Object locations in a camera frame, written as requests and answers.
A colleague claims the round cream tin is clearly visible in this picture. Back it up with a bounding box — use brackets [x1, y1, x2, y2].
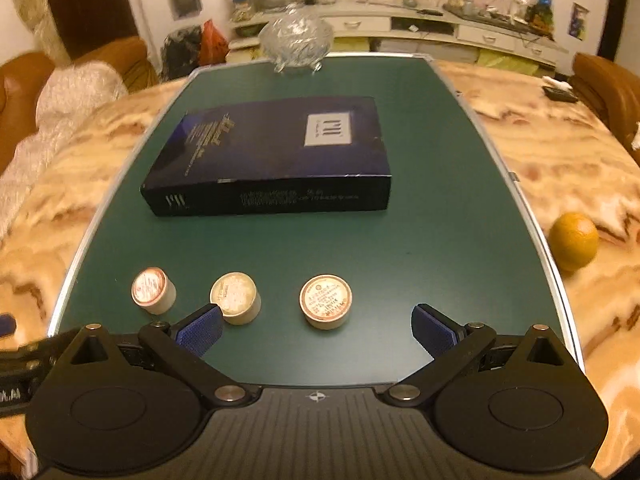
[209, 272, 262, 326]
[298, 274, 352, 330]
[130, 266, 177, 315]

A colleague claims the dark blue box lid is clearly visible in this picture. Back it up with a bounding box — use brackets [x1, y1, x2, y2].
[140, 96, 392, 217]

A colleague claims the green table mat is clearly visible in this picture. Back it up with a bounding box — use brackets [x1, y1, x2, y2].
[49, 54, 582, 388]

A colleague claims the orange fruit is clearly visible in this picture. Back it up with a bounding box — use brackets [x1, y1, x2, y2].
[548, 211, 599, 273]

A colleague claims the left brown leather sofa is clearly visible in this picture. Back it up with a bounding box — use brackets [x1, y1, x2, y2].
[1, 37, 158, 169]

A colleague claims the brown leather sofa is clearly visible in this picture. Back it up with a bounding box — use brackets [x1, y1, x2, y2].
[570, 53, 639, 162]
[1, 37, 158, 169]

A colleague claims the black bag on floor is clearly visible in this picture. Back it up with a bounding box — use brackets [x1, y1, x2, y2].
[160, 26, 202, 81]

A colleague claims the right brown leather sofa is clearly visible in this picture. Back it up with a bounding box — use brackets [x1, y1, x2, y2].
[570, 53, 639, 162]

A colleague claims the orange plastic bag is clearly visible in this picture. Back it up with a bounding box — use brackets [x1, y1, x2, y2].
[198, 20, 229, 66]

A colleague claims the white tv cabinet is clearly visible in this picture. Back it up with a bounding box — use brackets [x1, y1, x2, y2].
[226, 0, 569, 68]

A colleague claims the crystal glass lidded bowl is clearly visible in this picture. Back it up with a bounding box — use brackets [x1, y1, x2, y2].
[258, 6, 334, 74]

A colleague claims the dark wooden door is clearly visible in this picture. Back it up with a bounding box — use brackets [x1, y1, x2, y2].
[48, 0, 138, 60]

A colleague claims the beige curtain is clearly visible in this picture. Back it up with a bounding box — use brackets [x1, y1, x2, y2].
[13, 0, 70, 66]

